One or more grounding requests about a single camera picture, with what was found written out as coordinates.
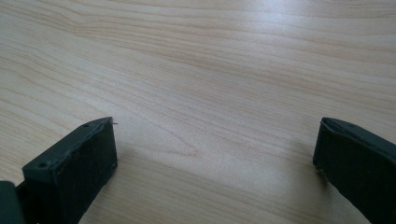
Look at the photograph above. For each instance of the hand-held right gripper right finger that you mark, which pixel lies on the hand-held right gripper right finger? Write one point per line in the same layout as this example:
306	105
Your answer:
358	165

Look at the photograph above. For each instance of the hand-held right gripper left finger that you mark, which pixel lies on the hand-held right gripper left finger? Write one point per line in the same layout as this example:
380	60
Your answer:
74	168

